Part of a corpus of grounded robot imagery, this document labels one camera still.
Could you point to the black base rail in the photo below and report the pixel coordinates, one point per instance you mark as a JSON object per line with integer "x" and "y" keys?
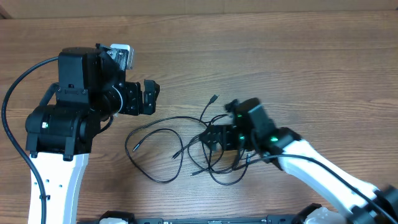
{"x": 312, "y": 214}

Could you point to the cardboard back panel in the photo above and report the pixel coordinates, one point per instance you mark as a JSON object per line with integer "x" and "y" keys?
{"x": 37, "y": 9}

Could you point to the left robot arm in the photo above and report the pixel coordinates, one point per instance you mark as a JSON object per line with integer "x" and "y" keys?
{"x": 91, "y": 88}

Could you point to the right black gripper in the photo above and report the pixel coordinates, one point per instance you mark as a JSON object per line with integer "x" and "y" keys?
{"x": 215, "y": 133}

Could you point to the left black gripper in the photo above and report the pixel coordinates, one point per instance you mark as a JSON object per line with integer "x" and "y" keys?
{"x": 134, "y": 106}

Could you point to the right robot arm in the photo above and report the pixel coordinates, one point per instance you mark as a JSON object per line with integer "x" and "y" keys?
{"x": 251, "y": 129}

